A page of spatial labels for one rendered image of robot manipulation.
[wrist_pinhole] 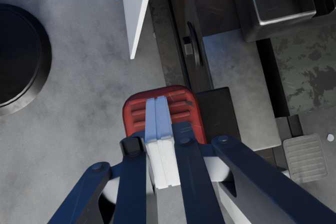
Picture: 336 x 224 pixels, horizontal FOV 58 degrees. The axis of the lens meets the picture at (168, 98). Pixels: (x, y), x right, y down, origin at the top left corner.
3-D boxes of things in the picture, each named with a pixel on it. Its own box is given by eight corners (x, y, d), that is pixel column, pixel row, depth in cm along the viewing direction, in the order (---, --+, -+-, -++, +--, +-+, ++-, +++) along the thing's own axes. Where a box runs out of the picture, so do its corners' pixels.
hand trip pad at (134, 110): (204, 160, 30) (213, 170, 23) (145, 173, 30) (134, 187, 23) (189, 92, 31) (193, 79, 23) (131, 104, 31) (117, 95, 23)
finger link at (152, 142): (170, 187, 16) (156, 190, 16) (164, 133, 23) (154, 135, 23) (158, 139, 15) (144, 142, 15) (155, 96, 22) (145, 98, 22)
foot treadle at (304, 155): (320, 173, 86) (329, 177, 80) (285, 181, 86) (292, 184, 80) (270, -22, 91) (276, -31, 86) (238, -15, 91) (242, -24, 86)
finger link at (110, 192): (155, 199, 15) (94, 211, 15) (153, 149, 19) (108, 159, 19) (148, 172, 14) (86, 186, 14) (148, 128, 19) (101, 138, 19)
